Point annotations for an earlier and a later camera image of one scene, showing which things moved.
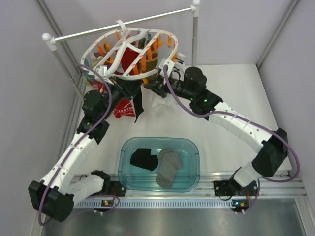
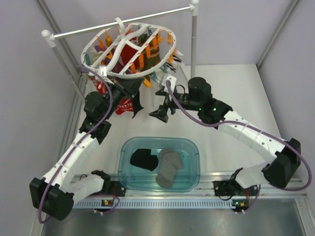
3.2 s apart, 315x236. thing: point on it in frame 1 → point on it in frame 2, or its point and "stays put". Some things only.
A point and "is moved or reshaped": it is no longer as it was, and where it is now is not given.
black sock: [142, 158] stays put
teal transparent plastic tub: [133, 177] stays put
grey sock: [170, 161] stays put
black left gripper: [128, 87] stays put
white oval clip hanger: [126, 52] is moved or reshaped
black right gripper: [158, 87] → [161, 113]
